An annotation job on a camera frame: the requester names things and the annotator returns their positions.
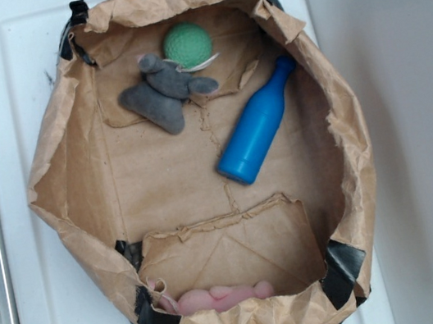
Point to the gray plush mouse toy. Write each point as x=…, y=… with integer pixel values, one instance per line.
x=160, y=96

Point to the pink plush animal toy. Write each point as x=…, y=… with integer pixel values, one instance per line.
x=218, y=298

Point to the blue plastic bottle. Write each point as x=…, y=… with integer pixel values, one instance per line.
x=256, y=128

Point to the brown paper bag bin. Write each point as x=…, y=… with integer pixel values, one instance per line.
x=133, y=203

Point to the green foam ball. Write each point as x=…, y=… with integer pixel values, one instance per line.
x=187, y=44

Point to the white plastic tray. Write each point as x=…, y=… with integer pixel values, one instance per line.
x=50, y=287

